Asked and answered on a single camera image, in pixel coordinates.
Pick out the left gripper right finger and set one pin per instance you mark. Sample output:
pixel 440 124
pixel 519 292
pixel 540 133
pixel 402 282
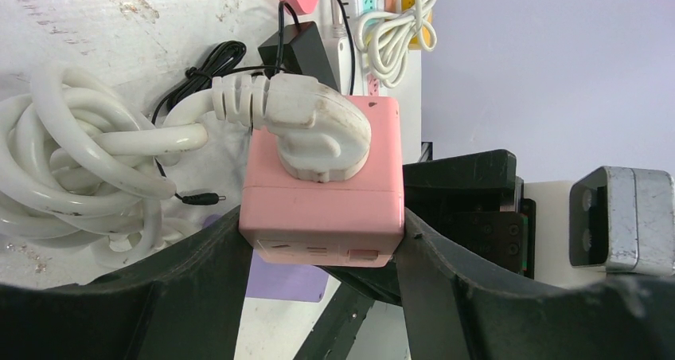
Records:
pixel 459 306

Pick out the white multi-socket power strip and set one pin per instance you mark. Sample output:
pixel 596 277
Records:
pixel 345 46

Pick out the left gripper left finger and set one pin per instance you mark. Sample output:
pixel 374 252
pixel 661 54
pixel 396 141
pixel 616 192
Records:
pixel 184 302

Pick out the black adapter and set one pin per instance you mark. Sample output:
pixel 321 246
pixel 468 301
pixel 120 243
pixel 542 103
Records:
pixel 296 48

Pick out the purple power strip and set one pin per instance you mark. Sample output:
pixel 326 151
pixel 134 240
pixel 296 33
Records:
pixel 288 282

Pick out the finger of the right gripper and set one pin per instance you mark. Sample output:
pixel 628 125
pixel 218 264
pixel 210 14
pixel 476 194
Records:
pixel 334 333

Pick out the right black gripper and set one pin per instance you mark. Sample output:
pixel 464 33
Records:
pixel 477 201

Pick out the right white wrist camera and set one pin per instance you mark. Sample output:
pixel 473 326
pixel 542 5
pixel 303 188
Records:
pixel 614 221

